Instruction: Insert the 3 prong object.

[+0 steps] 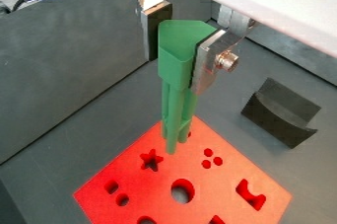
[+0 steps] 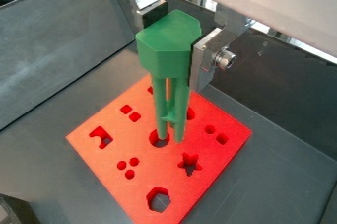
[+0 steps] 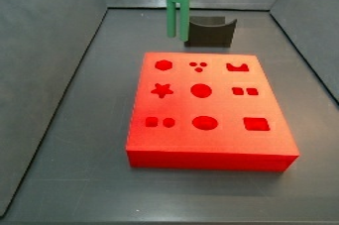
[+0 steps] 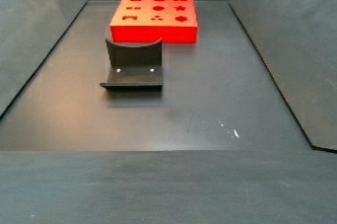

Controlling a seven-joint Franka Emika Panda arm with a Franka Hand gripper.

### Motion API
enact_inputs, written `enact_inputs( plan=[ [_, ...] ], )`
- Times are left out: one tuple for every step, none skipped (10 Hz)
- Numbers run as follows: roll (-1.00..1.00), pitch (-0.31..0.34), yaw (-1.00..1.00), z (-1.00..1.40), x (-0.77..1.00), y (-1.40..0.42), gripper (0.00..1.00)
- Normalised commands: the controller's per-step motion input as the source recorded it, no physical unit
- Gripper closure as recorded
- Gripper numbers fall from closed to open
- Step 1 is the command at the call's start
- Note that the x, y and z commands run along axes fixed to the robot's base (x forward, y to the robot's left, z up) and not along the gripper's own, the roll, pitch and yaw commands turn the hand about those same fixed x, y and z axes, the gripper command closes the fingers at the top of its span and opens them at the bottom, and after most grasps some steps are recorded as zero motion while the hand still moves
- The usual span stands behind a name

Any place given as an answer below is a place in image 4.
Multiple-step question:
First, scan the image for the red shape sorter block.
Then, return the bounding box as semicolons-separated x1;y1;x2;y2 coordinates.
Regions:
109;0;199;43

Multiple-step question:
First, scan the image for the black curved holder bracket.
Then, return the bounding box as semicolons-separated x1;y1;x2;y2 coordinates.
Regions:
100;39;164;90

